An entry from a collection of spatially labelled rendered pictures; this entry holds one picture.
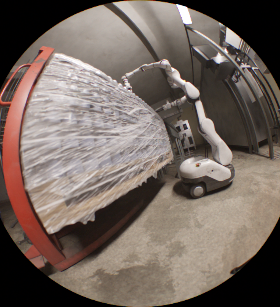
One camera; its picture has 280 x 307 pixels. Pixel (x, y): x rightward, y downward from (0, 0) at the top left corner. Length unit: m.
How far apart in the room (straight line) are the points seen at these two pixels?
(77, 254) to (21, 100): 1.06
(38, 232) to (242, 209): 1.28
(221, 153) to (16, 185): 1.60
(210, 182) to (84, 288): 1.22
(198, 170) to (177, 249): 0.65
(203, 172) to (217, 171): 0.15
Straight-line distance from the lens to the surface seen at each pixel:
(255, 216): 0.84
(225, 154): 1.16
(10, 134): 0.73
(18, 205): 0.67
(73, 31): 4.33
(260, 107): 1.76
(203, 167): 0.92
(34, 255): 0.79
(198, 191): 1.00
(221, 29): 2.55
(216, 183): 1.02
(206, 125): 1.09
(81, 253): 0.80
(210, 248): 0.66
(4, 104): 0.88
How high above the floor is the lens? 0.58
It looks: 2 degrees up
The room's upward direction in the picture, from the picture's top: 16 degrees counter-clockwise
